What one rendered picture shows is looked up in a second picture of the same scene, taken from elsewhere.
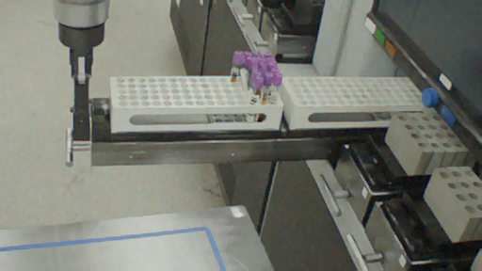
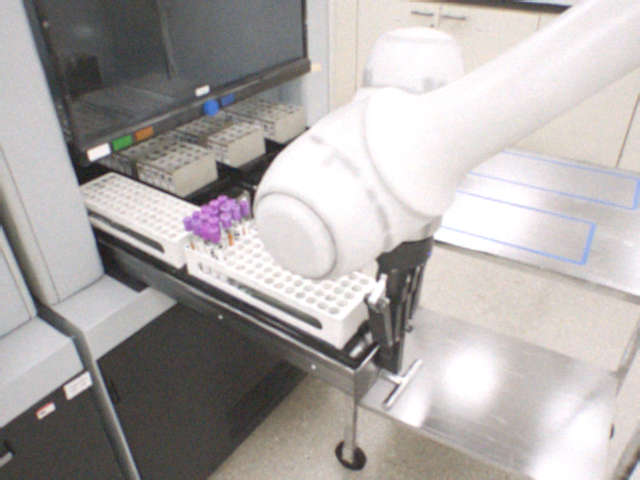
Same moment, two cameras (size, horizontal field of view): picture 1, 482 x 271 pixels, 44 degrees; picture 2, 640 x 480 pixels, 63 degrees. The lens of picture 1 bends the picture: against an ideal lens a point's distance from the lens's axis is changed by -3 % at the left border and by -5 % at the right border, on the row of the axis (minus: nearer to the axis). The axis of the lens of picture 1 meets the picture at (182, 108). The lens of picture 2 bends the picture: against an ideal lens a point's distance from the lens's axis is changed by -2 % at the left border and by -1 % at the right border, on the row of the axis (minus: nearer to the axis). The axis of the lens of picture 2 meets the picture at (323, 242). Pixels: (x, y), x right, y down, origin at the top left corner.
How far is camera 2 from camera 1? 1.38 m
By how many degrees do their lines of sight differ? 99
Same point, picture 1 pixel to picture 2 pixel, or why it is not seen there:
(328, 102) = (183, 209)
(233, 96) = (251, 244)
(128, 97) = (349, 287)
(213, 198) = not seen: outside the picture
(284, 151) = not seen: hidden behind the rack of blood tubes
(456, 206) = (253, 136)
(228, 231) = not seen: hidden behind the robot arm
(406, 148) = (200, 170)
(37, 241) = (515, 249)
